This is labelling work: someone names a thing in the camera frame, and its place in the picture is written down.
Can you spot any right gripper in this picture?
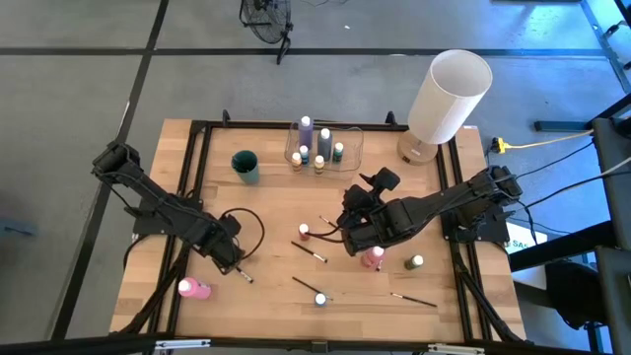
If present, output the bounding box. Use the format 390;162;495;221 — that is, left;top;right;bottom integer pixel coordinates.
336;167;415;257

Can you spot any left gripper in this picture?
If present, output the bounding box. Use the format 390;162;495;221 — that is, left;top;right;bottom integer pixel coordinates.
194;214;246;276

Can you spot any large grey-blue paint bottle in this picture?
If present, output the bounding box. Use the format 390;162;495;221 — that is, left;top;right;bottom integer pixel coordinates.
316;127;333;163

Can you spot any large bright red paint bottle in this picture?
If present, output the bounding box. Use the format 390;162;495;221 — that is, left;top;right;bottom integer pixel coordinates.
361;245;387;271

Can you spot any large purple paint bottle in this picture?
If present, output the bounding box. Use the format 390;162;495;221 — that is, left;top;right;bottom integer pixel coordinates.
298;115;315;152

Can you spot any large pink paint bottle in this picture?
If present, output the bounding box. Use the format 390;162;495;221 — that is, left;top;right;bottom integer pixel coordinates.
176;276;213;301

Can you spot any clear plastic bin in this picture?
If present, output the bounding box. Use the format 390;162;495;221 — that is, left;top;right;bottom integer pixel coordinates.
284;122;365;174

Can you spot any dark green plastic cup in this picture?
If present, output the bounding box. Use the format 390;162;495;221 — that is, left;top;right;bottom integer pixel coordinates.
231;149;260;185

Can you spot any table lamp white shade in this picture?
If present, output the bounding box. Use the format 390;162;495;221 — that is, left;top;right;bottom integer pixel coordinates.
396;48;494;167

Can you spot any white printed box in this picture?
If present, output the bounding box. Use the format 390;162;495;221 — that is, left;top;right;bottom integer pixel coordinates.
505;221;549;255

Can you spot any black floor fan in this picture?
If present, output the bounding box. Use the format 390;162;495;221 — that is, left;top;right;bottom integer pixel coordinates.
239;0;296;66

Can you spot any black round stool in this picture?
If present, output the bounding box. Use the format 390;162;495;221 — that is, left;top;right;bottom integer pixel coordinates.
544;259;608;330

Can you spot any dark grey side cart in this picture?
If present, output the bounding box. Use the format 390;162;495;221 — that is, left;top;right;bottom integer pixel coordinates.
590;115;631;355

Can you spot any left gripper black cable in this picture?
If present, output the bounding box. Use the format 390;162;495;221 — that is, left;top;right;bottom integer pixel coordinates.
219;207;266;261

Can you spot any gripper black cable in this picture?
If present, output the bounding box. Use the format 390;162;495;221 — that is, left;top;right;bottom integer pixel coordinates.
305;224;347;246
219;207;266;261

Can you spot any black aluminium table frame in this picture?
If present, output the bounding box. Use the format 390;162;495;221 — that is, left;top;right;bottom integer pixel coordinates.
115;110;528;355

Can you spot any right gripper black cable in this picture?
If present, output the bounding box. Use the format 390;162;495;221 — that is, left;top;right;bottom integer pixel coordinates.
305;224;347;246

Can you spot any silver frame bracket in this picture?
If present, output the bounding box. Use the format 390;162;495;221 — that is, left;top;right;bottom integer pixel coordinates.
154;338;212;352
427;342;487;355

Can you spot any yellow extension cord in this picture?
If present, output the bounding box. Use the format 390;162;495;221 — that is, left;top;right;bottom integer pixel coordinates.
490;128;596;155

